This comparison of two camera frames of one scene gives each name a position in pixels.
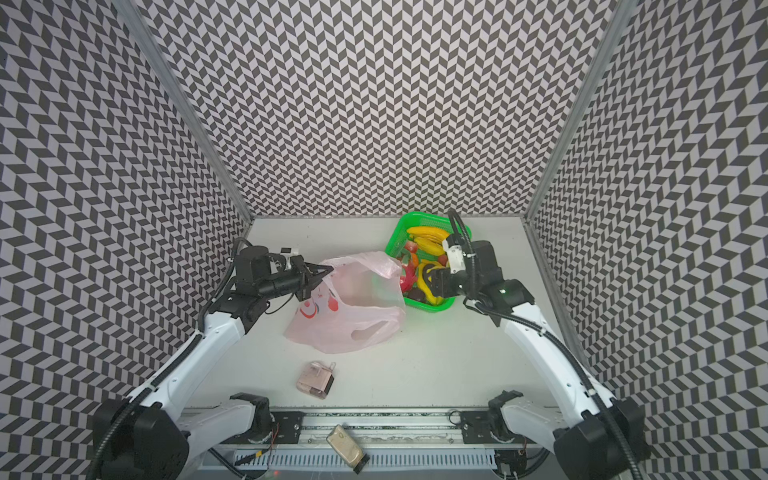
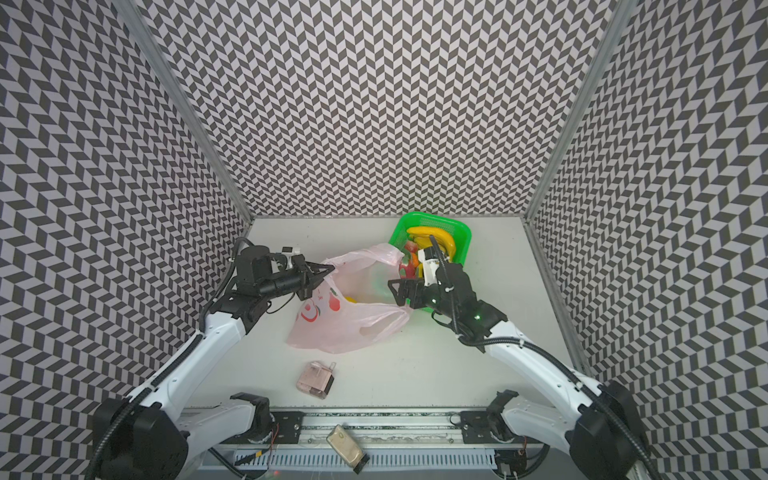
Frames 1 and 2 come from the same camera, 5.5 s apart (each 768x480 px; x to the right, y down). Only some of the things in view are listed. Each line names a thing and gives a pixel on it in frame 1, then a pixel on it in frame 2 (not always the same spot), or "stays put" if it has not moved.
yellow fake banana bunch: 429,239 stays put
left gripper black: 316,275 stays put
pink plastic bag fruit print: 359,306 stays put
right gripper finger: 439,279 -> 411,289
